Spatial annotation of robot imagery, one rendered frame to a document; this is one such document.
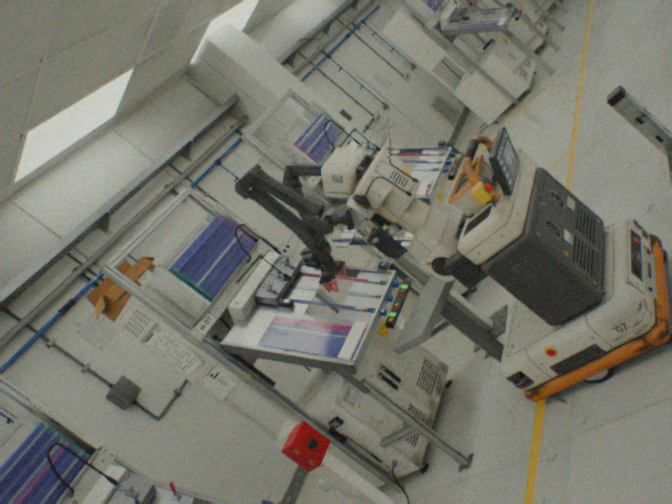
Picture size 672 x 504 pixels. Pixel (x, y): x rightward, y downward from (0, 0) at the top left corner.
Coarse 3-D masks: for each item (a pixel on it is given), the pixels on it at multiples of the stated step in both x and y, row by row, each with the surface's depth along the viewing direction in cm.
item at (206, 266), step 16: (224, 224) 333; (208, 240) 321; (224, 240) 327; (240, 240) 333; (192, 256) 310; (208, 256) 315; (224, 256) 321; (240, 256) 327; (176, 272) 300; (192, 272) 305; (208, 272) 310; (224, 272) 315; (192, 288) 303; (208, 288) 305
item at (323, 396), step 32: (384, 320) 341; (384, 352) 328; (416, 352) 341; (320, 384) 335; (384, 384) 315; (416, 384) 328; (320, 416) 302; (352, 416) 293; (384, 416) 304; (416, 416) 315; (416, 448) 304
